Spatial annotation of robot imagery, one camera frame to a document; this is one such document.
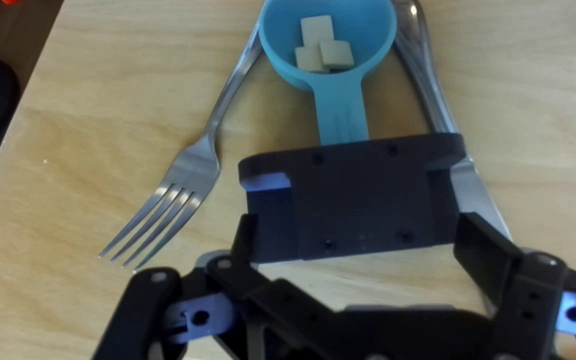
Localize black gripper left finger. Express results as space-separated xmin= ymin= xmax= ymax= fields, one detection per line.
xmin=90 ymin=228 xmax=344 ymax=360

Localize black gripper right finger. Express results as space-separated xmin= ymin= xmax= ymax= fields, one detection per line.
xmin=453 ymin=214 xmax=576 ymax=360

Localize blue measuring spoon with holder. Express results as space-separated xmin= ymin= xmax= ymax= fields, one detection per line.
xmin=233 ymin=0 xmax=464 ymax=262

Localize letter blocks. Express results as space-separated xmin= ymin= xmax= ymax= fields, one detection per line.
xmin=294 ymin=16 xmax=353 ymax=73

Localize silver fork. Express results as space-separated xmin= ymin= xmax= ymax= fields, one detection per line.
xmin=99 ymin=22 xmax=262 ymax=268

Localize silver table knife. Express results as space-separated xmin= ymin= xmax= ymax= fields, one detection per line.
xmin=391 ymin=0 xmax=512 ymax=239

